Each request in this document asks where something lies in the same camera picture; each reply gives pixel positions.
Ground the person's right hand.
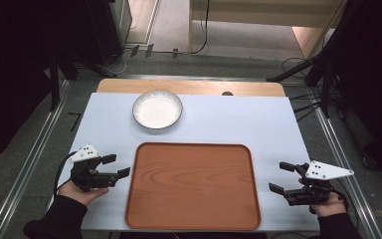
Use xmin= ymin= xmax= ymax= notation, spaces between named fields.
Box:
xmin=297 ymin=177 xmax=348 ymax=219

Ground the brown wooden tray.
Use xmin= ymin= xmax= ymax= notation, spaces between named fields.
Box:
xmin=124 ymin=141 xmax=262 ymax=232

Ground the white table cover board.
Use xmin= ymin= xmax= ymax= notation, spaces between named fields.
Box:
xmin=47 ymin=92 xmax=321 ymax=233

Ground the beige wooden cabinet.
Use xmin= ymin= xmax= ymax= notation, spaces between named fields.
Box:
xmin=187 ymin=0 xmax=346 ymax=60

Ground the grey cabinet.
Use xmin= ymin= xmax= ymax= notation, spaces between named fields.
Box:
xmin=108 ymin=0 xmax=133 ymax=48

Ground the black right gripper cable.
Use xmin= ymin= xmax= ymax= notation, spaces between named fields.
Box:
xmin=327 ymin=185 xmax=362 ymax=233

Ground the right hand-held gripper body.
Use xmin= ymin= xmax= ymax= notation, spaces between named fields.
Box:
xmin=288 ymin=159 xmax=355 ymax=206

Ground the black floor cables bundle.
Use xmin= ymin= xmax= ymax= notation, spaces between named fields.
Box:
xmin=281 ymin=57 xmax=324 ymax=122

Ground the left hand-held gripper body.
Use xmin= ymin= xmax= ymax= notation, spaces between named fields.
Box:
xmin=67 ymin=143 xmax=117 ymax=193

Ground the white ribbed bowl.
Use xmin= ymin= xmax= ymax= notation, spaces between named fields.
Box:
xmin=131 ymin=89 xmax=184 ymax=130

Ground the black curtain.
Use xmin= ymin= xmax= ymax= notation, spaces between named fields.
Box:
xmin=321 ymin=0 xmax=382 ymax=182
xmin=0 ymin=0 xmax=124 ymax=168

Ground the white floor cable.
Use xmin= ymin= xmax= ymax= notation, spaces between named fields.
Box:
xmin=110 ymin=49 xmax=134 ymax=76

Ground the black hanging cable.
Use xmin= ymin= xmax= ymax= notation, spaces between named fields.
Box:
xmin=188 ymin=0 xmax=212 ymax=56

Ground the black metal stand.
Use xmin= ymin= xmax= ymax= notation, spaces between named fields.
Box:
xmin=47 ymin=46 xmax=117 ymax=113
xmin=266 ymin=49 xmax=333 ymax=120

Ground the person's left hand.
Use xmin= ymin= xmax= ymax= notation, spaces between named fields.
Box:
xmin=57 ymin=178 xmax=110 ymax=207

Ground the aluminium floor rail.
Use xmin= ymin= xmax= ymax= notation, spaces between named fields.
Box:
xmin=0 ymin=79 xmax=72 ymax=239
xmin=306 ymin=87 xmax=382 ymax=239

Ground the light wooden table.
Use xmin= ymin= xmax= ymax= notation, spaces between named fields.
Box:
xmin=95 ymin=78 xmax=287 ymax=98

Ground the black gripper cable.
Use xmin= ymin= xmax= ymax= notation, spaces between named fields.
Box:
xmin=327 ymin=185 xmax=362 ymax=233
xmin=52 ymin=150 xmax=78 ymax=202

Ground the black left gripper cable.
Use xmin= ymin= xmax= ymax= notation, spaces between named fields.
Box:
xmin=52 ymin=150 xmax=78 ymax=202

